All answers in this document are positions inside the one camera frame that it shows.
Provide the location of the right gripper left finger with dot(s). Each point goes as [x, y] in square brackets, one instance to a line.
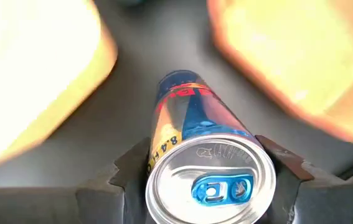
[126, 199]

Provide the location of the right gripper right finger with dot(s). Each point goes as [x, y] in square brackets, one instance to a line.
[291, 199]

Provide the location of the blue silver energy drink can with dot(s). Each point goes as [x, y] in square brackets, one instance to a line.
[201, 124]

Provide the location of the orange plastic bin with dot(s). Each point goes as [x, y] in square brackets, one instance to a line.
[288, 56]

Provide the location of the yellow plastic bin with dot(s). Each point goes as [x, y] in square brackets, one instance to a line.
[39, 62]

